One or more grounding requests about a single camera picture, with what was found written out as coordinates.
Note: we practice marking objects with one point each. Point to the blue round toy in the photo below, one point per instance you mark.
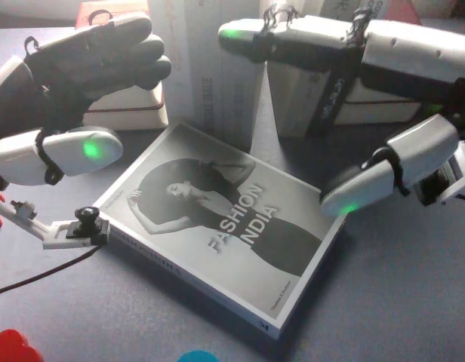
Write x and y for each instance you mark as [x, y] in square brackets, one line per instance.
[198, 357]

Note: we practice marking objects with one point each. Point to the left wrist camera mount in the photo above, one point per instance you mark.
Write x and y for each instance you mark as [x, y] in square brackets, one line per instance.
[455, 181]

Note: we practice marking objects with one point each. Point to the red toy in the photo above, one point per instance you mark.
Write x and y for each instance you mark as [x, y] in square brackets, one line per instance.
[13, 348]

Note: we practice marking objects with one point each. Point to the red book with figure print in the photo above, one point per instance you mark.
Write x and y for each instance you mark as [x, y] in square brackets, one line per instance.
[134, 117]

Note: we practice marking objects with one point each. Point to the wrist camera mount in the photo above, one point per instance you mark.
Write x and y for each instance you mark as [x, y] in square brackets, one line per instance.
[455, 181]
[85, 230]

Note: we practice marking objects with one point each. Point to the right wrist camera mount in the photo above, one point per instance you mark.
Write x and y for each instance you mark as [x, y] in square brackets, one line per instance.
[85, 230]

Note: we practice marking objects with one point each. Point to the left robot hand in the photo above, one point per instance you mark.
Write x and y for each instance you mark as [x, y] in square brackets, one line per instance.
[406, 45]

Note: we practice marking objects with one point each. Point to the grey Fashion India book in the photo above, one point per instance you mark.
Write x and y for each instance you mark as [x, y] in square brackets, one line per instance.
[217, 226]

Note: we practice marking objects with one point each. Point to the grey table cloth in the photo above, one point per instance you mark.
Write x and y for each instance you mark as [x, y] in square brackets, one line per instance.
[387, 283]

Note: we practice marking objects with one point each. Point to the large white hardcover book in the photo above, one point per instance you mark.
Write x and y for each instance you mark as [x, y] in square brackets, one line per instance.
[240, 113]

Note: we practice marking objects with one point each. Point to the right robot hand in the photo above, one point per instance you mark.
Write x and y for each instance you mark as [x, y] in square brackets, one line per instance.
[59, 94]

